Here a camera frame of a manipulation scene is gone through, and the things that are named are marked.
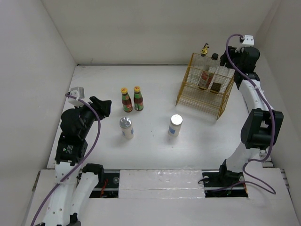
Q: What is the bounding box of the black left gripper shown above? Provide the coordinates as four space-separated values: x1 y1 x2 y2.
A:
75 96 111 137

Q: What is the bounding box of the glass cruet dark liquid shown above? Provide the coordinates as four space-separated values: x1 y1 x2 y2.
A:
210 53 222 94

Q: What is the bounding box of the red sauce bottle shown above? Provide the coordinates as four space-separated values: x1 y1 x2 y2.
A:
121 87 133 113
134 86 144 111

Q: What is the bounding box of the black cap sauce bottle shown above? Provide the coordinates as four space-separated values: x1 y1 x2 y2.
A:
198 66 216 90

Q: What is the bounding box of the clear glass bottle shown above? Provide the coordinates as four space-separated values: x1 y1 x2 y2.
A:
191 43 209 85

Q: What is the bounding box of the white shaker jar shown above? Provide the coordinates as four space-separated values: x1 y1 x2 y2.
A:
168 114 183 137
119 117 134 139

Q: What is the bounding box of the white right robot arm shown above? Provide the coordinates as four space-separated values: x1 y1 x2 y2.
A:
217 46 284 187

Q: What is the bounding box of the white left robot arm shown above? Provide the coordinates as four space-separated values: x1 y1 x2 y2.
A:
31 93 112 226

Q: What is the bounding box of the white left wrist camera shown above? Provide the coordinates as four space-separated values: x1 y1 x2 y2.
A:
67 87 85 107

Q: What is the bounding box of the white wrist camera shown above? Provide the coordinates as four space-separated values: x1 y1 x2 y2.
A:
239 35 254 47
67 87 85 107

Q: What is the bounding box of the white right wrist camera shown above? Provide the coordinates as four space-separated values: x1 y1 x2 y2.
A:
239 35 254 47

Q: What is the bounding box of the yellow wire basket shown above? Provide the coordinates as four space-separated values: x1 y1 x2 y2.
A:
176 54 234 119

